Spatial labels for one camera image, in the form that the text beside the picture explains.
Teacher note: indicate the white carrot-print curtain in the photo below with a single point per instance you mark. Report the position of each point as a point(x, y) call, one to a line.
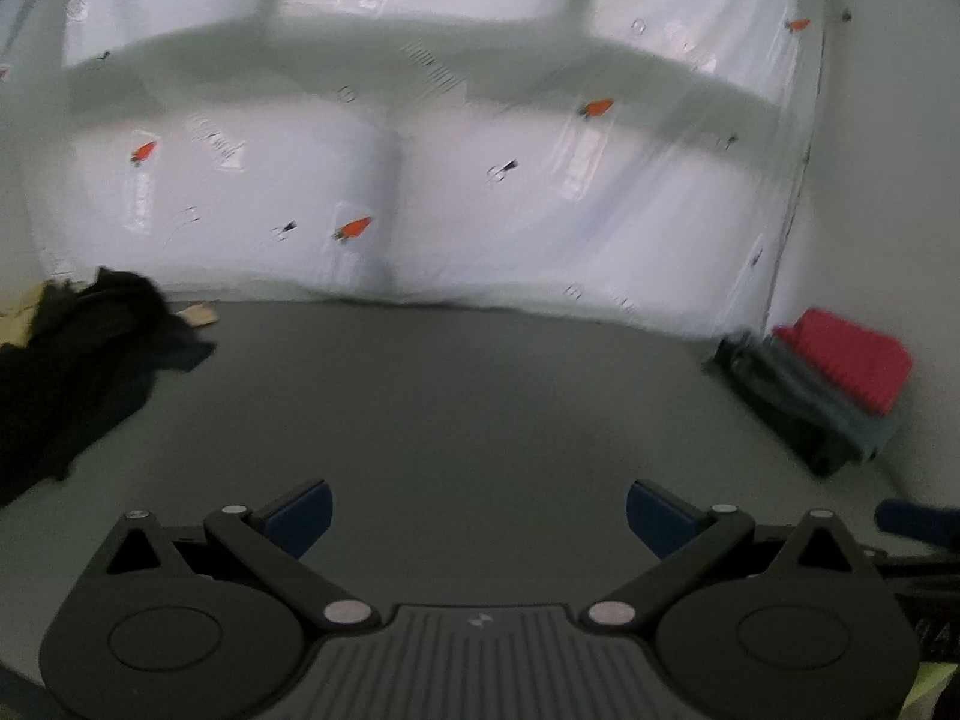
point(635, 161)

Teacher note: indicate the red checkered shorts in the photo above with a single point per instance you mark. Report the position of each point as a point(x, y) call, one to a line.
point(868, 366)

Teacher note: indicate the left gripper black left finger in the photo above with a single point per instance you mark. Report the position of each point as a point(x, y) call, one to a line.
point(240, 569)

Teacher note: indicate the black gripper tip at right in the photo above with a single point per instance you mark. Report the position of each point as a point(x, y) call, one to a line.
point(937, 526)

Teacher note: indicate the black garment pile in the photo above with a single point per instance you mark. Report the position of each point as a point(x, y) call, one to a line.
point(89, 362)

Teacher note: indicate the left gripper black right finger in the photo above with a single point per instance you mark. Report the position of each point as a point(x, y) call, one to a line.
point(722, 569)

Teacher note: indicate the beige garment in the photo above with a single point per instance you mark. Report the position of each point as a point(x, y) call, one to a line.
point(17, 319)

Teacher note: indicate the folded dark grey garment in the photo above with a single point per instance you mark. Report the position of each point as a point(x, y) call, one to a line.
point(823, 427)

